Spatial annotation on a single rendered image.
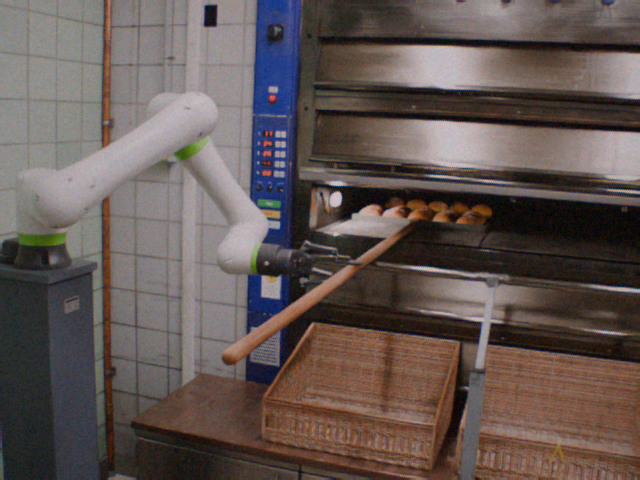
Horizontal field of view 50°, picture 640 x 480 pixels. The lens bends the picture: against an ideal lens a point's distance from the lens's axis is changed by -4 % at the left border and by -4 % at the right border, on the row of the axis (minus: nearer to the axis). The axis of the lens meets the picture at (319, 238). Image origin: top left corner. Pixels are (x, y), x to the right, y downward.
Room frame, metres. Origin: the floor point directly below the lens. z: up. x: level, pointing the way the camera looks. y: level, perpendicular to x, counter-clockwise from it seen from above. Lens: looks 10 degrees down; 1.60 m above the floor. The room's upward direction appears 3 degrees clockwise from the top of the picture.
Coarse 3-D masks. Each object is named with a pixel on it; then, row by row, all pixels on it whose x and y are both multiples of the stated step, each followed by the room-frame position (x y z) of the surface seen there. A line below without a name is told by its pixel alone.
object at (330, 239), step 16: (320, 240) 2.57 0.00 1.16; (336, 240) 2.55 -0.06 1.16; (352, 240) 2.53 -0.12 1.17; (368, 240) 2.51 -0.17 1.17; (400, 240) 2.50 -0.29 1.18; (416, 240) 2.51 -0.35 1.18; (448, 256) 2.42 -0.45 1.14; (464, 256) 2.41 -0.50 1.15; (480, 256) 2.39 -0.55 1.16; (496, 256) 2.37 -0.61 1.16; (512, 256) 2.35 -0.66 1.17; (528, 256) 2.34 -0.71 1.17; (544, 256) 2.32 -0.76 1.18; (560, 256) 2.32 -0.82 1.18; (592, 272) 2.27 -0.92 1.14; (608, 272) 2.25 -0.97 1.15; (624, 272) 2.24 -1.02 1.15
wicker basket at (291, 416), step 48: (336, 336) 2.50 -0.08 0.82; (384, 336) 2.45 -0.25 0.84; (288, 384) 2.30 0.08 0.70; (336, 384) 2.45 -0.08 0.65; (384, 384) 2.40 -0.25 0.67; (432, 384) 2.35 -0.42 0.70; (288, 432) 2.07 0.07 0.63; (336, 432) 2.02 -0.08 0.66; (384, 432) 1.98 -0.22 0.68; (432, 432) 1.93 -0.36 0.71
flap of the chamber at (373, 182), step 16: (304, 176) 2.43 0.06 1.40; (320, 176) 2.42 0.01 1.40; (336, 176) 2.40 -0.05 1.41; (352, 176) 2.38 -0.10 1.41; (432, 192) 2.46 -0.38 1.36; (448, 192) 2.37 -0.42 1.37; (464, 192) 2.29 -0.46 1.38; (480, 192) 2.25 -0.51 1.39; (496, 192) 2.23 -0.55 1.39; (512, 192) 2.22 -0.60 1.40; (528, 192) 2.20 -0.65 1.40; (544, 192) 2.19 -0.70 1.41; (560, 192) 2.17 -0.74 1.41
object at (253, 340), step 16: (416, 224) 2.78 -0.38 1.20; (384, 240) 2.31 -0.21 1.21; (368, 256) 2.06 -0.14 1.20; (352, 272) 1.87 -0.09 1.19; (320, 288) 1.64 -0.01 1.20; (304, 304) 1.51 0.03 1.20; (272, 320) 1.36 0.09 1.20; (288, 320) 1.41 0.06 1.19; (256, 336) 1.26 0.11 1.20; (224, 352) 1.17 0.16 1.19; (240, 352) 1.18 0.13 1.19
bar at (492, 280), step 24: (336, 264) 2.16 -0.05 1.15; (384, 264) 2.11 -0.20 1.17; (408, 264) 2.10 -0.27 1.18; (552, 288) 1.96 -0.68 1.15; (576, 288) 1.93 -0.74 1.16; (600, 288) 1.91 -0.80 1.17; (624, 288) 1.90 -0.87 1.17; (480, 360) 1.84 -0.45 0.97; (480, 384) 1.79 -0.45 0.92; (480, 408) 1.79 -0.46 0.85
